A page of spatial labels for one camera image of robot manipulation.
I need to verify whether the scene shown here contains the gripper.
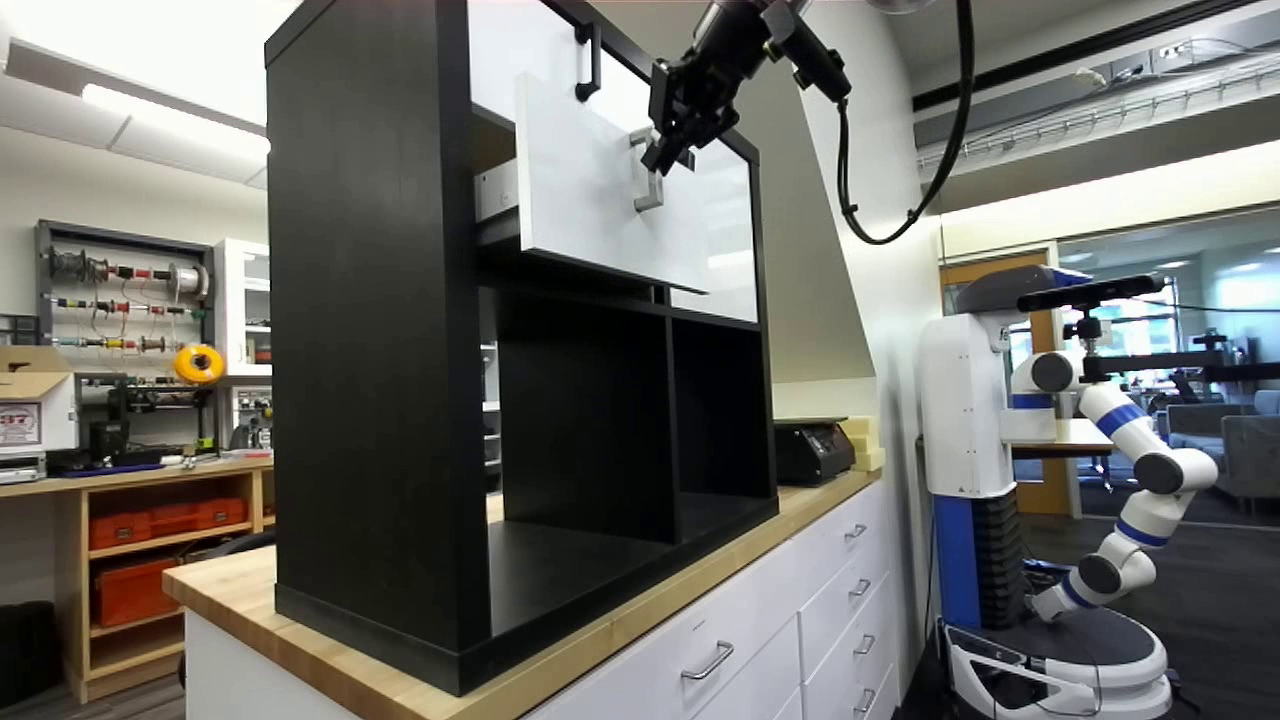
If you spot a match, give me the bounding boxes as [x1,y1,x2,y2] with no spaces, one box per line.
[640,0,777,177]

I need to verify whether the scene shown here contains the white cabinet door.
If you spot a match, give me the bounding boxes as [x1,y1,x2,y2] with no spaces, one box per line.
[668,138,759,324]

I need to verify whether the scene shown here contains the yellow foam blocks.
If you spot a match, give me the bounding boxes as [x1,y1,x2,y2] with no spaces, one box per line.
[838,415,887,474]

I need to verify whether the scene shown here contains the black cabinet with white drawers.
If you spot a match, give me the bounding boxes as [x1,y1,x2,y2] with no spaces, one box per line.
[264,0,780,699]

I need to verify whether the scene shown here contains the white and blue mobile robot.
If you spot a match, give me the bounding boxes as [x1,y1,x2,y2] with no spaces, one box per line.
[917,264,1222,720]

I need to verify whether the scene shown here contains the white counter drawer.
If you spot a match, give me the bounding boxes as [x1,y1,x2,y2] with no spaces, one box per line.
[800,585,898,716]
[797,535,894,651]
[790,482,889,601]
[530,560,803,720]

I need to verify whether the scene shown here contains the white glass door cabinet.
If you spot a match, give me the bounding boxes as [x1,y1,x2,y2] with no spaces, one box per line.
[212,237,274,453]

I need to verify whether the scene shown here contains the wooden table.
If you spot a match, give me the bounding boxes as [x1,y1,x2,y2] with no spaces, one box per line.
[1009,417,1117,493]

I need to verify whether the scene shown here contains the ceiling light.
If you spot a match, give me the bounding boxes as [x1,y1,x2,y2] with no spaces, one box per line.
[79,82,272,163]

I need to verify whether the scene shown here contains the yellow filament spool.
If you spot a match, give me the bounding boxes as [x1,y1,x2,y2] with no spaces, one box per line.
[172,343,227,387]

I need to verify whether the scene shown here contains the grey sofa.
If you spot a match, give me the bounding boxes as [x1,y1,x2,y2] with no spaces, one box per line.
[1164,389,1280,503]

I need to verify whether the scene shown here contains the black 3d printer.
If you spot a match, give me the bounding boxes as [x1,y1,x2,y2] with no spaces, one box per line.
[74,371,218,469]

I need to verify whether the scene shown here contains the row of orange tool cases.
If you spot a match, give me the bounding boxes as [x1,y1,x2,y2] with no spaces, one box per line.
[87,496,250,552]

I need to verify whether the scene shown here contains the cardboard box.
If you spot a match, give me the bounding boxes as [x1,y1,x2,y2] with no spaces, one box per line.
[0,345,77,401]

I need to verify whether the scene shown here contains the white box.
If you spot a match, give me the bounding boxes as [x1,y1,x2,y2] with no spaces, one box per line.
[0,374,80,458]

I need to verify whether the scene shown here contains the large orange tool case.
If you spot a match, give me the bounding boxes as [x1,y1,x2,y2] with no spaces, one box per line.
[92,555,183,628]

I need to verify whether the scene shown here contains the wooden workbench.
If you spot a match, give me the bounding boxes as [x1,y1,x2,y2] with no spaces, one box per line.
[0,455,277,705]

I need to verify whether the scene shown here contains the black drawer handle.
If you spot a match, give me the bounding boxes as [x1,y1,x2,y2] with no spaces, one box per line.
[574,21,604,104]

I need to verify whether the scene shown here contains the white drawer with silver handle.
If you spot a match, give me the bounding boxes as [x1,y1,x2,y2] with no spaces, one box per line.
[474,72,717,297]

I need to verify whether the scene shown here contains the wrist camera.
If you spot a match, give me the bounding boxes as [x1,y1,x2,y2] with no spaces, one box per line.
[764,0,854,105]

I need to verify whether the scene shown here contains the white drawer with black handle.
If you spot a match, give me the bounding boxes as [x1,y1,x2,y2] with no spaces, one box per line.
[467,0,651,133]

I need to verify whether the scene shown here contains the camera on mount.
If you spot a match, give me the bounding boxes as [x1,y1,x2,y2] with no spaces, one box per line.
[1017,274,1280,387]

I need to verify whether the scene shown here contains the rack of wire spools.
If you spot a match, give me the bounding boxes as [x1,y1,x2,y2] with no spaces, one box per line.
[34,219,217,403]

